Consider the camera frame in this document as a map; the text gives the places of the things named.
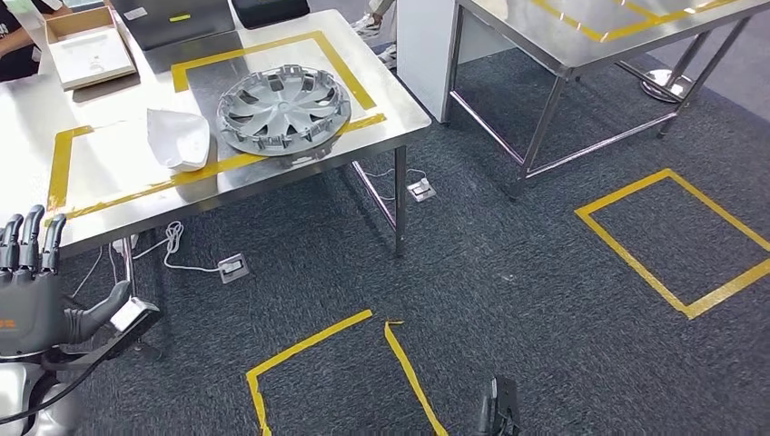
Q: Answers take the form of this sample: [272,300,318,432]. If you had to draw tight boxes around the silver wheel hubcap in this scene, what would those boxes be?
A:
[215,64,353,159]

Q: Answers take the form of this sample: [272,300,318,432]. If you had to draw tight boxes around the white flat box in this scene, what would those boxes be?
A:
[51,26,138,92]

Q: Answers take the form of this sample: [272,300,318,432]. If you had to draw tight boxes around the brown cardboard box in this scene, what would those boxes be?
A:
[44,5,118,46]

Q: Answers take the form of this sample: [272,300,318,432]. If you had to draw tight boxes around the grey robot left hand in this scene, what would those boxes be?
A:
[0,204,133,357]

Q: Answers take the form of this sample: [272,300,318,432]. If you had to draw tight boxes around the white steel-legged workbench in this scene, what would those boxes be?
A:
[0,8,433,302]

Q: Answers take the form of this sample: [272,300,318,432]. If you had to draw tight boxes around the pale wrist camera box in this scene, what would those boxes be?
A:
[108,296,163,351]

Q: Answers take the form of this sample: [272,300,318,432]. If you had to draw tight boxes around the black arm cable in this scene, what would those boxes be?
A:
[0,336,122,425]

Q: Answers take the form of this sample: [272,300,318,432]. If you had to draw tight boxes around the yellow floor tape square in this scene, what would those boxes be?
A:
[574,168,770,322]

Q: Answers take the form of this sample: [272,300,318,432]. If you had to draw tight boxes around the floor socket box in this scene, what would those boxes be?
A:
[407,178,438,204]
[216,253,251,285]

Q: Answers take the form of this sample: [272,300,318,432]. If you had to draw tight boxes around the white cable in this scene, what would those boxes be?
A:
[360,168,429,203]
[132,221,221,273]

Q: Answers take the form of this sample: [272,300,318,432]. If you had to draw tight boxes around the white curved plastic part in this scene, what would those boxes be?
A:
[145,108,212,173]

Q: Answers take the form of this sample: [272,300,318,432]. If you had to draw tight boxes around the yellow bench tape corner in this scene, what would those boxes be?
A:
[46,124,266,221]

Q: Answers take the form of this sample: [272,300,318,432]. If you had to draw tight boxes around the yellow bench tape square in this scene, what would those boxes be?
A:
[171,30,388,136]

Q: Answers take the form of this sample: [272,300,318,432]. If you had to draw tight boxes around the yellow table tape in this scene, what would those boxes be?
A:
[528,0,741,44]

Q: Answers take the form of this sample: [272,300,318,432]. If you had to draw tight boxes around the steel table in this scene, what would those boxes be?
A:
[445,0,770,200]

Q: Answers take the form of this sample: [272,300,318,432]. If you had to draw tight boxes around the black carrying case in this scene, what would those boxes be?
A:
[230,0,311,30]

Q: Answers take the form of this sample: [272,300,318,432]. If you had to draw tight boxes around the white cabinet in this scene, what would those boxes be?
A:
[395,0,518,124]

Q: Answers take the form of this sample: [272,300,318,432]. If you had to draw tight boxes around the chrome stanchion post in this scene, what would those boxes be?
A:
[640,67,696,104]

